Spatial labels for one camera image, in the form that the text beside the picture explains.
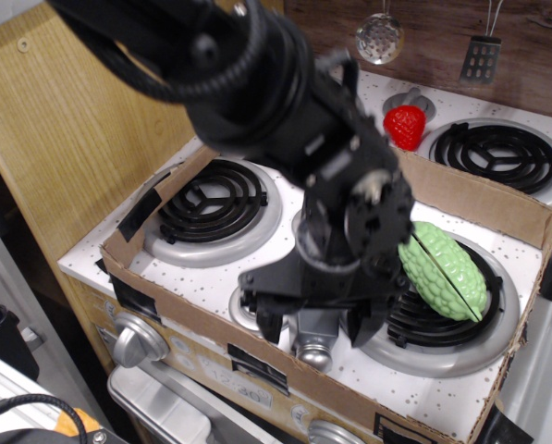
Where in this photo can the front right black burner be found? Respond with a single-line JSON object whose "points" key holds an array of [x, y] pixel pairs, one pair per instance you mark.
{"points": [[413, 322]]}

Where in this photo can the grey pepper shaker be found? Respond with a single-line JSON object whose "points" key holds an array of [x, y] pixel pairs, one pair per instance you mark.
{"points": [[313, 335]]}

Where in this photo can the lower silver stovetop knob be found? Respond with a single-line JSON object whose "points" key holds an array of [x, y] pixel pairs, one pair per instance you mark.
{"points": [[241, 315]]}

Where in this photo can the hanging silver spatula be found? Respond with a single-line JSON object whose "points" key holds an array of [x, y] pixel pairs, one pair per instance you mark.
{"points": [[480, 63]]}

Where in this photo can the silver stovetop knob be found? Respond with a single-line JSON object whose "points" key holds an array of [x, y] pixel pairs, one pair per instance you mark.
{"points": [[412, 97], [296, 226], [241, 315]]}

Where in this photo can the green bitter melon toy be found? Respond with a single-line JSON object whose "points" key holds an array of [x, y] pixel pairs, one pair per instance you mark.
{"points": [[443, 273]]}

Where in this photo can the hanging silver strainer ladle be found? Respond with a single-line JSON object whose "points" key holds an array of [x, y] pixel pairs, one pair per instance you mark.
{"points": [[380, 37]]}

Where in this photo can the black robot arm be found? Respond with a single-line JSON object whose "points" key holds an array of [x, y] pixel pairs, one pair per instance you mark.
{"points": [[252, 87]]}

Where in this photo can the black burner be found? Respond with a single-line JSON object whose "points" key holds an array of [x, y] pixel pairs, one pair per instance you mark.
{"points": [[413, 322], [505, 153], [219, 202]]}

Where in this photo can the red toy strawberry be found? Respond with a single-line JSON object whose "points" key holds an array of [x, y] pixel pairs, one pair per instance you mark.
{"points": [[405, 125]]}

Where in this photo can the silver front panel knob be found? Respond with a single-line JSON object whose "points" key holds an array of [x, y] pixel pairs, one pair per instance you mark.
{"points": [[137, 342]]}

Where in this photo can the back right black burner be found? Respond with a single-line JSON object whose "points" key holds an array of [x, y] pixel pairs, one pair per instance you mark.
{"points": [[505, 153]]}

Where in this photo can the upper silver stovetop knob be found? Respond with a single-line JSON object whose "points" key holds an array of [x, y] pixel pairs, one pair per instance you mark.
{"points": [[296, 226]]}

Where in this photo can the brown cardboard barrier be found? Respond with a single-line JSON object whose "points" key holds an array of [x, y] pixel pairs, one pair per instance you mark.
{"points": [[362, 394]]}

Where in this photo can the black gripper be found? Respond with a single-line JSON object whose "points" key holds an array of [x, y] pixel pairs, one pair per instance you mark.
{"points": [[366, 291]]}

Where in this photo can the front left black burner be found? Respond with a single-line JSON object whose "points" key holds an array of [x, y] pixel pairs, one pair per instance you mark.
{"points": [[219, 202]]}

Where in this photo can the silver oven door handle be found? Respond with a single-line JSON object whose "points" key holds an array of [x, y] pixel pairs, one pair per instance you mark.
{"points": [[178, 410]]}

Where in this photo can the back silver stovetop knob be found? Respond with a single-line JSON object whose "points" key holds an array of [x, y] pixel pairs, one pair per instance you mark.
{"points": [[412, 97]]}

